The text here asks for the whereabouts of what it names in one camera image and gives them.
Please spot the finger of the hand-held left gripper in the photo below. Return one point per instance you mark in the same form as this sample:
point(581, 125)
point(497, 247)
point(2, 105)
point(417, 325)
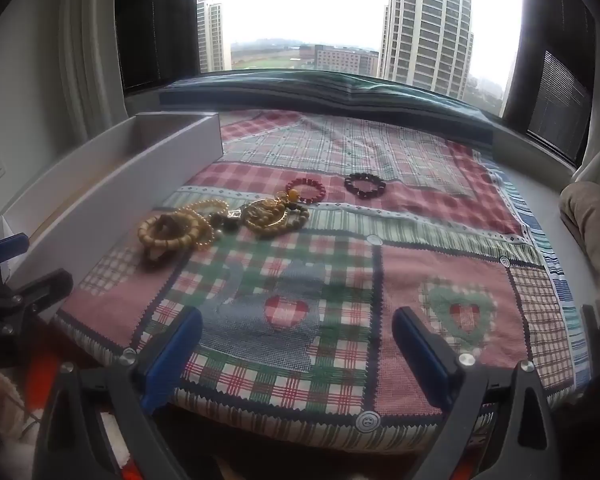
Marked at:
point(40, 290)
point(10, 246)

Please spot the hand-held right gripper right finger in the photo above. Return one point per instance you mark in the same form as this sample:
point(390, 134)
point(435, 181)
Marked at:
point(425, 360)

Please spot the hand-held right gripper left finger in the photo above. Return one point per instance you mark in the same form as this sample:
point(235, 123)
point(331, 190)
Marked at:
point(172, 357)

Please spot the white box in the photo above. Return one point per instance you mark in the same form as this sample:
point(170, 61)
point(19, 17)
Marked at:
point(105, 180)

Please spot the patchwork plaid blanket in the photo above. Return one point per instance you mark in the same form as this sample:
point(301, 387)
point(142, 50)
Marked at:
point(330, 240)

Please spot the beige cloth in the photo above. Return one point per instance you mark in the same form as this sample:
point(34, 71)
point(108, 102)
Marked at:
point(595, 230)

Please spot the dark window screen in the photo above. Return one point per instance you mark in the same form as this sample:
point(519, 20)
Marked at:
point(155, 25)
point(555, 85)

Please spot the teal striped pillow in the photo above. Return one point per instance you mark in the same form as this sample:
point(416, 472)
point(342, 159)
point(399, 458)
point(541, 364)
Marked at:
point(330, 91)

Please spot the slim apartment tower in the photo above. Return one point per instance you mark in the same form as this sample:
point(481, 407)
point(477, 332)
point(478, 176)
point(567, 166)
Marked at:
point(212, 35)

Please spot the low brown building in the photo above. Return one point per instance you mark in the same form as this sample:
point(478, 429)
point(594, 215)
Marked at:
point(337, 59)

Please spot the tall apartment building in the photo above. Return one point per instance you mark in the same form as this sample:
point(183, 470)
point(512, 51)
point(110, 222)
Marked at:
point(425, 30)

